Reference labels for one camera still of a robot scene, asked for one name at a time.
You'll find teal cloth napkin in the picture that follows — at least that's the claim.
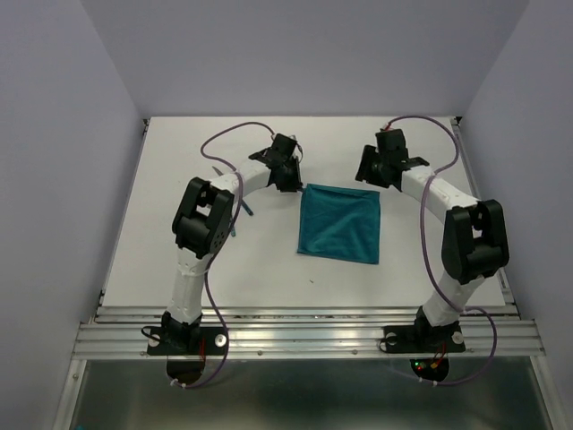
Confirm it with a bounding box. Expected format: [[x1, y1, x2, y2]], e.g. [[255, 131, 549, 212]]
[[297, 184, 381, 264]]

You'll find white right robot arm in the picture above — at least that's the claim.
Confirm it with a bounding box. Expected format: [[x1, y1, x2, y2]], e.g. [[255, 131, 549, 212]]
[[355, 129, 509, 349]]

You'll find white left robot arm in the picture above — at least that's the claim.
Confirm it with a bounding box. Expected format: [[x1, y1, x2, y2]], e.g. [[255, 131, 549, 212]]
[[161, 133, 303, 353]]

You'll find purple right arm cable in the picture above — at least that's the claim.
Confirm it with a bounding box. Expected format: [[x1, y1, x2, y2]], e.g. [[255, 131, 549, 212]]
[[382, 115, 498, 387]]

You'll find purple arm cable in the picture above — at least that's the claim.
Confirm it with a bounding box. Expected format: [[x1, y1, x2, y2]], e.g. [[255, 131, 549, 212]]
[[382, 115, 498, 387], [172, 121, 277, 390]]

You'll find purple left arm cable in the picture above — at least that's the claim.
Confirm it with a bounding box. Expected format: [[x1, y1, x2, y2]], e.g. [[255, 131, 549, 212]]
[[172, 121, 277, 390]]

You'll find aluminium frame rail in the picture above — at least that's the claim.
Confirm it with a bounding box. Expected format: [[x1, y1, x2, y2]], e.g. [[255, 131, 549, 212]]
[[73, 305, 545, 360]]

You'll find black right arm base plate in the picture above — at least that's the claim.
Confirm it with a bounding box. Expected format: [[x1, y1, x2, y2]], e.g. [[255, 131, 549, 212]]
[[379, 323, 466, 356]]

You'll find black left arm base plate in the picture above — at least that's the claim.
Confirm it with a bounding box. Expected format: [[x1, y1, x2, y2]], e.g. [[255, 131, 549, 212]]
[[141, 326, 229, 357]]

